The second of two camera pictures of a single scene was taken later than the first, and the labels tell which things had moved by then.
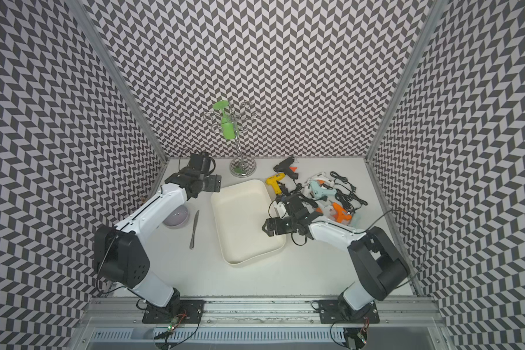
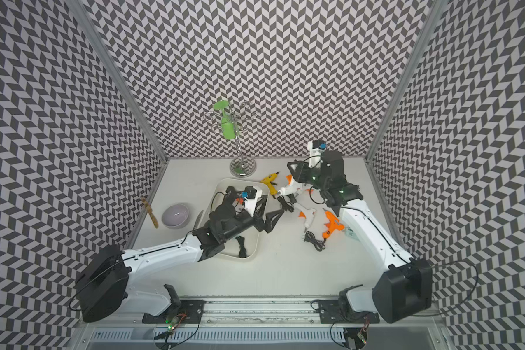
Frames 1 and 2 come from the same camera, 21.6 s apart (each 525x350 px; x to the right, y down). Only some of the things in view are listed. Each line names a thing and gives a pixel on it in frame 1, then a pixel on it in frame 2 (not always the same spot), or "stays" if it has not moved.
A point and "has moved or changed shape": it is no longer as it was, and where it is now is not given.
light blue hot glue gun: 318,191 has moved or changed shape
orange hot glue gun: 340,213 has moved or changed shape
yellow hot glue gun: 273,181 has moved or changed shape
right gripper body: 293,222 -> 321,181
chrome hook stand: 230,121 stays
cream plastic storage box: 240,211 has moved or changed shape
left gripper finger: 213,183 -> 259,208
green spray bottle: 227,124 stays
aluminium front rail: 259,311 stays
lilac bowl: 178,217 stays
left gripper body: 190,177 -> 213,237
